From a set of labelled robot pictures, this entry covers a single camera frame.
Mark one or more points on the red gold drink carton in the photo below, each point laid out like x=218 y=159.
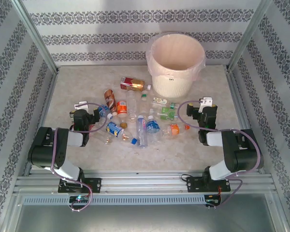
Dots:
x=133 y=84

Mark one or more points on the clear bottle orange label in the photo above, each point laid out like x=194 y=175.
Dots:
x=175 y=129

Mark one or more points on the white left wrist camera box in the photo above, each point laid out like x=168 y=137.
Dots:
x=83 y=104

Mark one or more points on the brown label coffee bottle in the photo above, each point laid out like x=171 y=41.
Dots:
x=110 y=99

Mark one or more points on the small blue label bottle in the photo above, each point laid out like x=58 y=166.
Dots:
x=105 y=111

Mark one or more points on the blue yellow label bottle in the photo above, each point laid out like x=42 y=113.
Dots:
x=114 y=129

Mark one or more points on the clear unlabelled plastic bottle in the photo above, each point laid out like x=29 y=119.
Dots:
x=131 y=101

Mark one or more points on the aluminium side rail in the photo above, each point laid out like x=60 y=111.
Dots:
x=41 y=120
x=238 y=96

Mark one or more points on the slim clear pink label bottle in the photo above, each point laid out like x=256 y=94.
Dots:
x=141 y=133

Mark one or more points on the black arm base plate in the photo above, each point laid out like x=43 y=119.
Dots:
x=95 y=184
x=194 y=184

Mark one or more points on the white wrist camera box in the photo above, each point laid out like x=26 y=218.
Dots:
x=205 y=101
x=83 y=104

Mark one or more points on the aluminium front rail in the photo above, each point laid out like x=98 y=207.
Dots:
x=145 y=183

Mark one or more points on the small circuit board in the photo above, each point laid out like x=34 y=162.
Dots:
x=79 y=198
x=212 y=200

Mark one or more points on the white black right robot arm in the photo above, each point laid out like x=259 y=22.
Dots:
x=244 y=154

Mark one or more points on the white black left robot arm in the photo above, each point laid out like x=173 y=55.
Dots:
x=62 y=157

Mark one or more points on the blue label water bottle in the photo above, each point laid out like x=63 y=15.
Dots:
x=152 y=126

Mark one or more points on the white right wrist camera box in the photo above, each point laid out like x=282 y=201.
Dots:
x=205 y=101

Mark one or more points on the white ribbed plastic bin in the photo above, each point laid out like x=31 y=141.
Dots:
x=169 y=87

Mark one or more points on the white green label bottle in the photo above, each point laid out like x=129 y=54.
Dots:
x=159 y=101

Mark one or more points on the aluminium frame post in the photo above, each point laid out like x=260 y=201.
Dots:
x=249 y=36
x=36 y=36

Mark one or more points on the orange label gold cap bottle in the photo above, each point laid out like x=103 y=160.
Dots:
x=122 y=107

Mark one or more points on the white bottle cap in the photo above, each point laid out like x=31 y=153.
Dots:
x=149 y=87

